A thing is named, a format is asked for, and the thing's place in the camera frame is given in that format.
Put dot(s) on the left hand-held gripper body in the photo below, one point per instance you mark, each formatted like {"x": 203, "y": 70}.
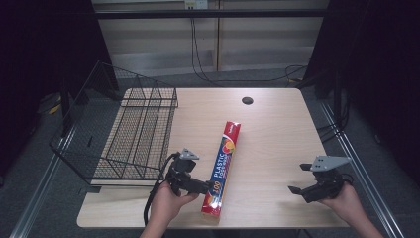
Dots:
{"x": 181, "y": 172}

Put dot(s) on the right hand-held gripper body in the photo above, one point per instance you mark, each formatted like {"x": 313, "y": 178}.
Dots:
{"x": 325, "y": 188}

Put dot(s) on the red plastic wrap box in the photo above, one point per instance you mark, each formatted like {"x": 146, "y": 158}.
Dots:
{"x": 223, "y": 165}

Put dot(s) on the person's right hand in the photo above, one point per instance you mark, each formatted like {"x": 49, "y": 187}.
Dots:
{"x": 348, "y": 205}

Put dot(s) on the person's left hand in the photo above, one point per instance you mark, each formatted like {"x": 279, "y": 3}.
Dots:
{"x": 165, "y": 206}

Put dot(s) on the dark curtain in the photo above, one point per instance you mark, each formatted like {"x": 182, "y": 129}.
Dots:
{"x": 39, "y": 49}
{"x": 379, "y": 66}

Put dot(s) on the yellow floor object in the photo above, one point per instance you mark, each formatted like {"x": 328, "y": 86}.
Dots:
{"x": 54, "y": 105}

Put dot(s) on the dark horizontal bar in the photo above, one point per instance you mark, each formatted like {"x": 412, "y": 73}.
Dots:
{"x": 211, "y": 13}

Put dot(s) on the metal floor rail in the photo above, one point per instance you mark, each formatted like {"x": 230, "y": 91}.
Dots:
{"x": 36, "y": 201}
{"x": 360, "y": 175}

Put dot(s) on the white wall socket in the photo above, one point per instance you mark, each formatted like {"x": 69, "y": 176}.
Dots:
{"x": 196, "y": 4}

